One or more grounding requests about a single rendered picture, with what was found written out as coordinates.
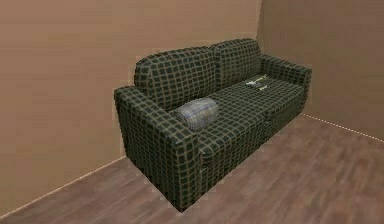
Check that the grey remote control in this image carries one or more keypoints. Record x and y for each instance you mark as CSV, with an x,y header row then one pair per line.
x,y
256,81

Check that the dark green checked sofa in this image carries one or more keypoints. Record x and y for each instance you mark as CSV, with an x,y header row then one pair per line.
x,y
240,116

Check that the grey checked pillow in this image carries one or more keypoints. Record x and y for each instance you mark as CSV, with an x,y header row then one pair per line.
x,y
197,113

